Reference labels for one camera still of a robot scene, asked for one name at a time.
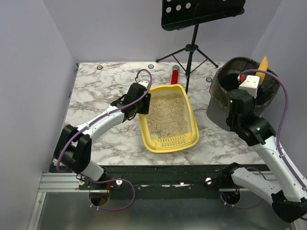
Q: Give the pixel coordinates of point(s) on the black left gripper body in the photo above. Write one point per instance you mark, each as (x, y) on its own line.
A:
(145, 103)

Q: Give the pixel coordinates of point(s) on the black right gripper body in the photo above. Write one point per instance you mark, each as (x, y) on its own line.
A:
(234, 95)

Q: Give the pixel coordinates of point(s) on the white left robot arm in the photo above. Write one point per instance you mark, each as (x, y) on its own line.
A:
(75, 143)

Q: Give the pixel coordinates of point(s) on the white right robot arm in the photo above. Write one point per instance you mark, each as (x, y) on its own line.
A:
(288, 197)

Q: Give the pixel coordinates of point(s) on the cat litter granules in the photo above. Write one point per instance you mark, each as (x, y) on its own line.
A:
(166, 117)

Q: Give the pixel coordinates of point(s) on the grey mesh waste bin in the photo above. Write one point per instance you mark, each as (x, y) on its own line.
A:
(225, 80)

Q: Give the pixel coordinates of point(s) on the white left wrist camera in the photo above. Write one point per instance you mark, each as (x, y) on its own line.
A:
(144, 83)

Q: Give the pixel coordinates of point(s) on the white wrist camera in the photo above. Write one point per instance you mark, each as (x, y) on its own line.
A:
(144, 83)
(249, 83)

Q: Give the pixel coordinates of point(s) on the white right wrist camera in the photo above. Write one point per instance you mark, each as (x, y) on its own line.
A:
(249, 83)

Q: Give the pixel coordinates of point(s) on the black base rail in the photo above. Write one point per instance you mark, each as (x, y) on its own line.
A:
(167, 182)

